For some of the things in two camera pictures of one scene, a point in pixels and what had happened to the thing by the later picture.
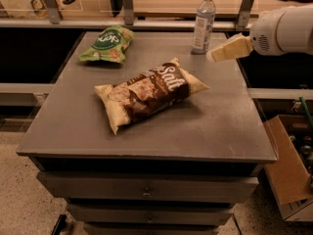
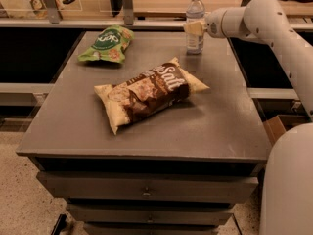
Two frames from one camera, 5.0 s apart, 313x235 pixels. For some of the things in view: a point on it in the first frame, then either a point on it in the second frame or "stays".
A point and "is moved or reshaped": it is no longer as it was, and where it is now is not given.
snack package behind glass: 37,0 stays
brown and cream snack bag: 148,93 stays
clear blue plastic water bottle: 204,22 is moved or reshaped
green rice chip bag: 111,45 stays
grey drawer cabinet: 178,171 stays
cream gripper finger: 235,49 → 195,27
